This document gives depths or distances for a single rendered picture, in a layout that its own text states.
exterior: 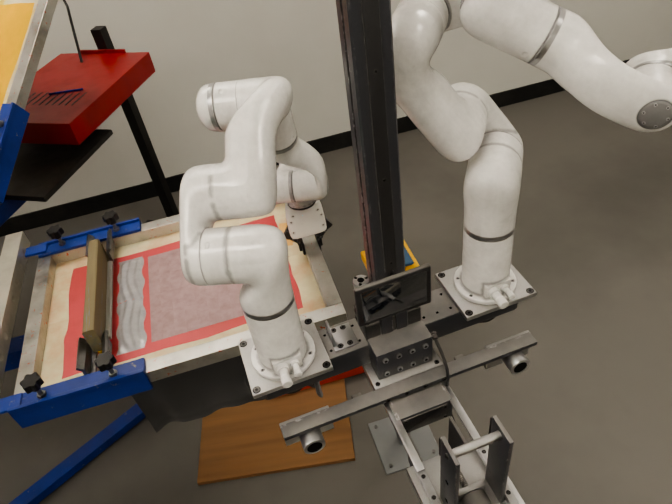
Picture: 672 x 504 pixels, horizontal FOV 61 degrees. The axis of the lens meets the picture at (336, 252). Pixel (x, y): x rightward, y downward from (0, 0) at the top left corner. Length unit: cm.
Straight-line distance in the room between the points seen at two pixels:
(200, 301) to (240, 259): 66
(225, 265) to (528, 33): 55
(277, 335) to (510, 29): 61
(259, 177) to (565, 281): 214
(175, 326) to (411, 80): 90
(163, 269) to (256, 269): 81
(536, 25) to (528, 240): 225
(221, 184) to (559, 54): 53
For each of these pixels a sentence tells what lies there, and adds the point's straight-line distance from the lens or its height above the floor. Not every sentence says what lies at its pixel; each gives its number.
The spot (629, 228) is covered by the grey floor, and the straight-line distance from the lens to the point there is 324.
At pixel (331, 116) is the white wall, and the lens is 371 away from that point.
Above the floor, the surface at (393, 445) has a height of 1.
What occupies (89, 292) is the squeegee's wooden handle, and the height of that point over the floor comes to 106.
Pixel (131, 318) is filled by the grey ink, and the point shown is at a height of 96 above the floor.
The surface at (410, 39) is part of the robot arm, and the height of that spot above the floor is 168.
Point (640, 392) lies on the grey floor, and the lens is 255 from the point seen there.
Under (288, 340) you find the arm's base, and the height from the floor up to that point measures 122.
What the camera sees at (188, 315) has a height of 96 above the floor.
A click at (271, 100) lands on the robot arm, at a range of 98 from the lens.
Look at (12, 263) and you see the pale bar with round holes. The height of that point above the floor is 104.
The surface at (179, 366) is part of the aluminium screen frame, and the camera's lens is 139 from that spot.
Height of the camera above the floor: 201
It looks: 42 degrees down
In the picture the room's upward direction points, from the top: 9 degrees counter-clockwise
